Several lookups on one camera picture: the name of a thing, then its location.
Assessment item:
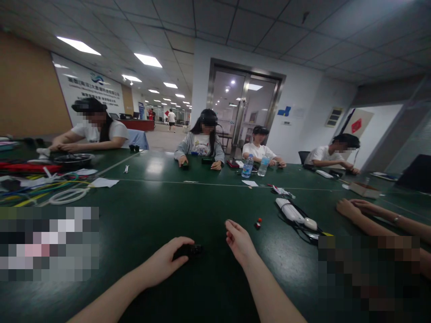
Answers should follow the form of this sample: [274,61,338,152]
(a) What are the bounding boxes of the glass double door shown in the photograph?
[208,57,287,159]

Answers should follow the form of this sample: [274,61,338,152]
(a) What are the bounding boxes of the framed wall notice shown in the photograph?
[324,106,344,129]

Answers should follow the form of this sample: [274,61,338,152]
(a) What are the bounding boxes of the person's right fingers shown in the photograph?
[224,219,250,236]

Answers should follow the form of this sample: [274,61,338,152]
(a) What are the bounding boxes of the dark chair back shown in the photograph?
[395,154,431,195]

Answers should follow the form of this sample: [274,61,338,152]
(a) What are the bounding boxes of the bundle of coloured cables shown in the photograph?
[0,170,93,208]

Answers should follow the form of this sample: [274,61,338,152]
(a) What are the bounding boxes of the open cardboard box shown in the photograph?
[348,181,382,200]

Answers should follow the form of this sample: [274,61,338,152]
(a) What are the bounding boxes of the person's right thumb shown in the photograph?
[224,233,240,252]

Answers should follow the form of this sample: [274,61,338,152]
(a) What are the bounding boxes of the reception desk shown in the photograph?
[109,112,156,132]

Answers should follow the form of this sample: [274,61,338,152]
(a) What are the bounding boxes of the person's right hand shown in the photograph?
[224,219,260,267]

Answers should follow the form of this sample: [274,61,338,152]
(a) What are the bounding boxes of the red and white small parts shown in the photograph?
[268,183,296,200]

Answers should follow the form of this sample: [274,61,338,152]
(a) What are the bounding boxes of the blue cloth on chair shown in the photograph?
[127,129,150,151]

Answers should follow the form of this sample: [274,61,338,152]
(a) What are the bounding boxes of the small black connector block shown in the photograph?
[173,244,205,262]

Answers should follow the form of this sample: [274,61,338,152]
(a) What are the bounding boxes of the black cable bundle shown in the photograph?
[277,199,334,245]

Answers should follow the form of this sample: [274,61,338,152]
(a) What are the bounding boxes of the person's left hand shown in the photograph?
[145,236,196,288]

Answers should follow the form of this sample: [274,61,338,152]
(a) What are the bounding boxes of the person's left thumb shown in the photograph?
[171,255,189,271]

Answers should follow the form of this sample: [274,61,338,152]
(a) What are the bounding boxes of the person's left fingers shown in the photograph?
[167,236,196,251]

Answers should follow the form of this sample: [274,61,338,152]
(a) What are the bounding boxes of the white power strip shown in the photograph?
[275,197,308,224]

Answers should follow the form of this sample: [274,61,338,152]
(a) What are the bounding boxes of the clear water bottle blue label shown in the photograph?
[257,154,271,177]
[241,154,254,179]

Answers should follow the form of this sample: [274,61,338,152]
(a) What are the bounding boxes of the black round bowl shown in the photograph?
[53,153,96,173]

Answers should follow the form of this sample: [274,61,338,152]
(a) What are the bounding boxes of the red flat tool case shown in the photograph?
[0,161,62,175]

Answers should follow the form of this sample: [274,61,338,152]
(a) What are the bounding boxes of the white paper sheet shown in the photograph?
[88,177,120,189]

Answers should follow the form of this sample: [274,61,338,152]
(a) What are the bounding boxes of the white coiled tube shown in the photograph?
[48,187,91,206]

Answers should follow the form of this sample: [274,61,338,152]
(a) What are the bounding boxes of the white wall sign board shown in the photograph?
[50,52,126,126]

